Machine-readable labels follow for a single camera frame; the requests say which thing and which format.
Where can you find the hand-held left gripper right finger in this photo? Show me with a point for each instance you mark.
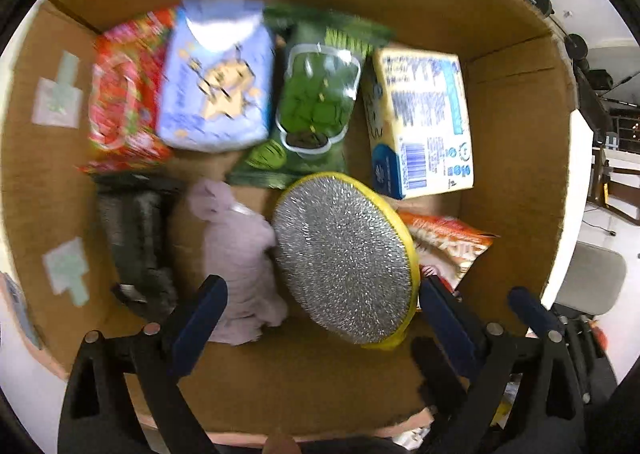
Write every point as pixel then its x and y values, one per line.
pixel 442 309

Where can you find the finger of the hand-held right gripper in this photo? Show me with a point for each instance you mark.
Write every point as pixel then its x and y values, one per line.
pixel 530 309

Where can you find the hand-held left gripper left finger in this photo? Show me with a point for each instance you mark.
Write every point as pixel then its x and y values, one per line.
pixel 200 319

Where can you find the orange snack packet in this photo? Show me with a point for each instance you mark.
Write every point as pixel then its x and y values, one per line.
pixel 450 244

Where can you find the pink cloth toy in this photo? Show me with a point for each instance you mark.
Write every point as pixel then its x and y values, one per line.
pixel 237 259

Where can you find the black foil packet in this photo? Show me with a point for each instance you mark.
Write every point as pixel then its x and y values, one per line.
pixel 137 234

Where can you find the silver and yellow scouring pad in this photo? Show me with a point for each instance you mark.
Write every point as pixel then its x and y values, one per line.
pixel 345 259

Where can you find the cardboard box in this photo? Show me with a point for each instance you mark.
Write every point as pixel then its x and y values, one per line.
pixel 515 134

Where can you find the white and blue carton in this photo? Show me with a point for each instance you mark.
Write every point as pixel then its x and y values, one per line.
pixel 425 119

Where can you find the light blue tissue pack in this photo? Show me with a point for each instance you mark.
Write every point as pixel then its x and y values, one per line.
pixel 215 84

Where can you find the green wet wipes pack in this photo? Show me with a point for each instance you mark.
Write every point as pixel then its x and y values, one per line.
pixel 310 104

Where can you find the red snack packet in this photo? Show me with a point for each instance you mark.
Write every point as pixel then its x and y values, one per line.
pixel 122 89

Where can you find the grey folding chair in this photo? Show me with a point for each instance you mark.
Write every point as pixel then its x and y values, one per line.
pixel 595 279

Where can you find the dark wooden chair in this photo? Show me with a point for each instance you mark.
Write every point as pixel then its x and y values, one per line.
pixel 620 184

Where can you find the striped cat print tablecloth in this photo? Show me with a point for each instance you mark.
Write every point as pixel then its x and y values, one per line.
pixel 52 370

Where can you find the person's dark fleece clothing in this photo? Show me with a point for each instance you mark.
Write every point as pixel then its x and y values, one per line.
pixel 350 446

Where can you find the short barbell with black plates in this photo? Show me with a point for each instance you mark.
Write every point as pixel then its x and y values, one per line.
pixel 537 2

